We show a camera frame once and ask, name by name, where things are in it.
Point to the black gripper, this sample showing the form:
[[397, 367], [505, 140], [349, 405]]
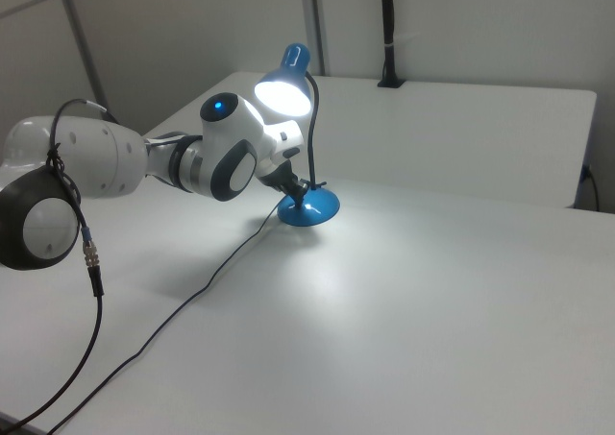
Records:
[[278, 179]]

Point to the blue gooseneck desk lamp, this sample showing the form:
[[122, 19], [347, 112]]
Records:
[[317, 209]]

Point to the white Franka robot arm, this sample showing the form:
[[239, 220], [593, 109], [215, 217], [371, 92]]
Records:
[[105, 161]]

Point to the black clamped pole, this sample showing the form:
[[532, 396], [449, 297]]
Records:
[[388, 22]]

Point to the grey wall frame post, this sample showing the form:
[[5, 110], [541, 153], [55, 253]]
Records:
[[81, 36], [314, 22]]

